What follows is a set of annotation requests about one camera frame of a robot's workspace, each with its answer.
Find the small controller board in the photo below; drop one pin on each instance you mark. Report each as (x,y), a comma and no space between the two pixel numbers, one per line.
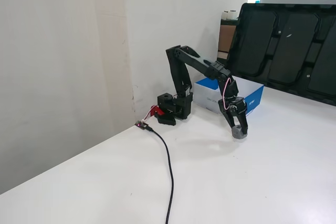
(140,125)

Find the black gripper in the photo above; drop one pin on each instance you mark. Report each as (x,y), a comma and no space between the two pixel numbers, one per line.
(238,108)

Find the brown cardboard box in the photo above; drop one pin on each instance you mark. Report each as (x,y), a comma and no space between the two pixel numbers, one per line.
(225,37)

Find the gray cube block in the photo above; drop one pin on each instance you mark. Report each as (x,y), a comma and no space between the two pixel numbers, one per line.
(238,132)

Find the dark shelf unit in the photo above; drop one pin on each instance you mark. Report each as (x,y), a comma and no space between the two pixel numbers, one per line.
(221,64)

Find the white paper roll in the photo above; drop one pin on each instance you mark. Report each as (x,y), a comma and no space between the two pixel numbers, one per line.
(233,15)
(226,15)

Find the black plastic tray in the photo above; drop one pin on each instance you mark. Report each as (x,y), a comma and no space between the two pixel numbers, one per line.
(262,43)

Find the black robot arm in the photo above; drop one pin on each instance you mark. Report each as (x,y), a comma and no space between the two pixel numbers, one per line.
(178,77)

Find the blue white cardboard box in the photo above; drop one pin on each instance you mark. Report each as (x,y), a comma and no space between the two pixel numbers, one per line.
(204,95)

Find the red table clamp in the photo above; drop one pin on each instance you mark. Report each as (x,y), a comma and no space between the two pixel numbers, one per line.
(155,110)

